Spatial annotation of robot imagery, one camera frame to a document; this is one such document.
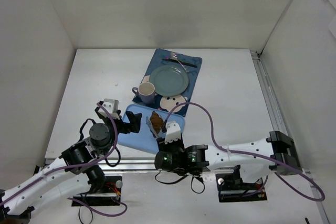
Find silver metal tongs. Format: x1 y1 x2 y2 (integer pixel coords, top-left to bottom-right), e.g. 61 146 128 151
146 117 161 138

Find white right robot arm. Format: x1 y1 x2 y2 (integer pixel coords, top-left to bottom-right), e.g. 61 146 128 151
154 131 302 183

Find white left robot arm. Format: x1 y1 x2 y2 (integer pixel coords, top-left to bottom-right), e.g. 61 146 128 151
1 108 142 218

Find light blue plastic tray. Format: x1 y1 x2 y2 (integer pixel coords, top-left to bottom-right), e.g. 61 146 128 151
117 103 185 157

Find lavender ceramic mug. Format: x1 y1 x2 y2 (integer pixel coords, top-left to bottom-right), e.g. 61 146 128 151
132 82 155 104

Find teal green ceramic plate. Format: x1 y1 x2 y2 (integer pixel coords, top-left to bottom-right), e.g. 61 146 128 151
149 65 189 97

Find dark blue bear placemat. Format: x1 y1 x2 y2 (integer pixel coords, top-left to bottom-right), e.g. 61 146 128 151
141 49 202 112

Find silver metal spoon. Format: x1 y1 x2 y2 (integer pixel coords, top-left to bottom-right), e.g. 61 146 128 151
171 52 189 72

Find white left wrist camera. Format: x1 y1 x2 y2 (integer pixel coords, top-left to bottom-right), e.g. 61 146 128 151
95 99 120 120

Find aluminium table edge rail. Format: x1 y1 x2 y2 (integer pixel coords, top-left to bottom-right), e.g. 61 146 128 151
43 157 297 173

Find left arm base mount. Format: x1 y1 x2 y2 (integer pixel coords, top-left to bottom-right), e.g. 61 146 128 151
73 175 123 207

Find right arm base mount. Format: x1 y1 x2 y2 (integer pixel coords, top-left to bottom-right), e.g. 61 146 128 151
215 174 268 203

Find black handled knife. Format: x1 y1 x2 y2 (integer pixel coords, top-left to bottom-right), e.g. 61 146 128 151
162 58 197 68

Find aluminium right side rail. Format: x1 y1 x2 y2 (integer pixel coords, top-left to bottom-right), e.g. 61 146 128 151
250 50 330 223

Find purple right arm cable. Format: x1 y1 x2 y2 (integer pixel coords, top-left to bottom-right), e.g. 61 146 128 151
162 102 326 202

